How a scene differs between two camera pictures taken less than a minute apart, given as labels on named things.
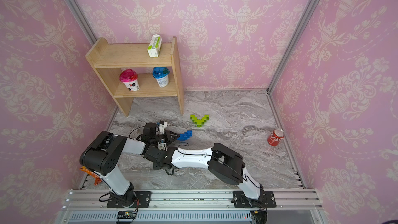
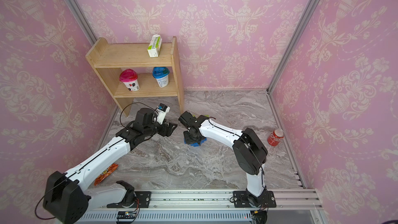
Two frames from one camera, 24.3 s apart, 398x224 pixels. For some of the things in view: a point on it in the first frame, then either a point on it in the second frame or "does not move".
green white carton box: x=154 y=48 does not move
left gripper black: x=168 y=136 → x=165 y=132
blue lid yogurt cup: x=161 y=73 does not move
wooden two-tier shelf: x=108 y=59 does not move
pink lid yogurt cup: x=129 y=77 does not move
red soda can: x=275 y=137 does not move
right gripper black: x=156 y=167 → x=187 y=140
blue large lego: x=183 y=138 → x=196 y=144
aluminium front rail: x=90 y=207 does not move
